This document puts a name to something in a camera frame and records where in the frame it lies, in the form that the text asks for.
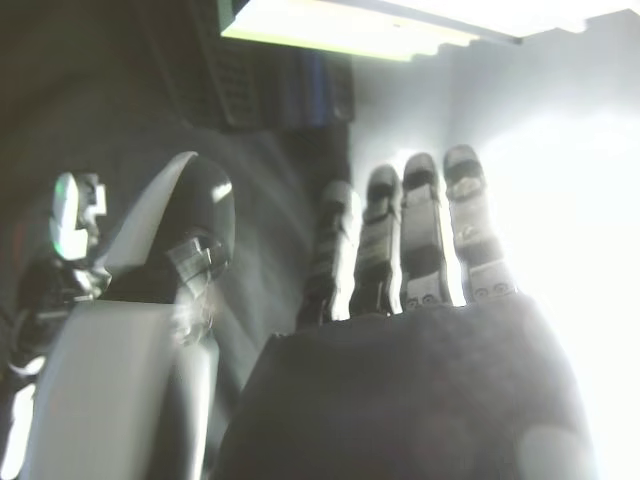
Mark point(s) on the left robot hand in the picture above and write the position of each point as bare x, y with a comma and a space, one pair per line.
400, 390

